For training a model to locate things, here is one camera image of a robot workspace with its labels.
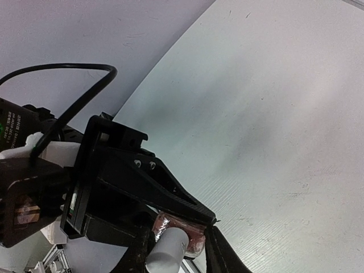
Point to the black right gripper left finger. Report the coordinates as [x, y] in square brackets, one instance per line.
[134, 259]

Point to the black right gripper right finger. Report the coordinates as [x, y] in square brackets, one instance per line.
[220, 256]

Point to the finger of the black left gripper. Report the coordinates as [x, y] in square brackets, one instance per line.
[145, 178]

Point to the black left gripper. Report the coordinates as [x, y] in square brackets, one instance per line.
[31, 197]

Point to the pink nail polish bottle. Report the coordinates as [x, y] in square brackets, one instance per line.
[195, 232]

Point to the white nail polish cap brush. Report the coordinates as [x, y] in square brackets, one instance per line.
[168, 253]

